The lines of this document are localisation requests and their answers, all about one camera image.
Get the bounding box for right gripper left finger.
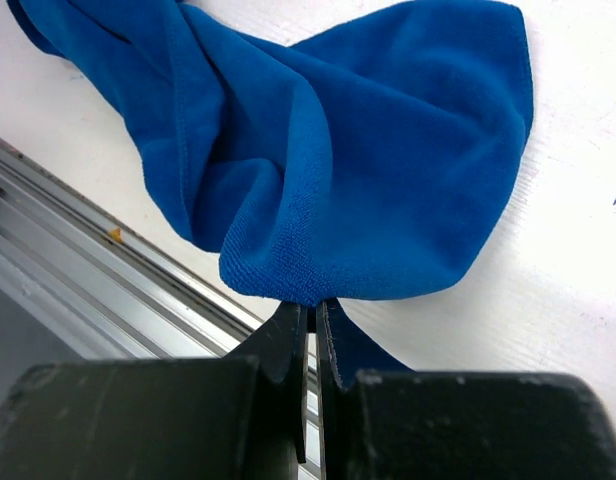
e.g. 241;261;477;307
0;303;308;479

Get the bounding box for aluminium frame rail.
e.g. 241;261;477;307
0;138;321;479

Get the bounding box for blue towel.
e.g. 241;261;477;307
5;0;537;389

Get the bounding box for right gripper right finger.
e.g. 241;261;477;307
314;299;616;479

